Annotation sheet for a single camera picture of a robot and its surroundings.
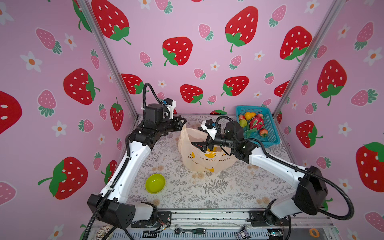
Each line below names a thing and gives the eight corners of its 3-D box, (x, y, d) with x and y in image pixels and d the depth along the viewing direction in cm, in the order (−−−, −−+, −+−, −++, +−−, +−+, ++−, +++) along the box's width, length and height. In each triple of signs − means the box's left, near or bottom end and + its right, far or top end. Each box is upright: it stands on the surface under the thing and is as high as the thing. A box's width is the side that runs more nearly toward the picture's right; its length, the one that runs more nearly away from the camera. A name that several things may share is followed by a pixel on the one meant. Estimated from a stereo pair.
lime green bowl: (145, 194, 84) (142, 191, 81) (149, 176, 91) (147, 173, 87) (164, 194, 84) (162, 191, 81) (166, 176, 91) (165, 173, 87)
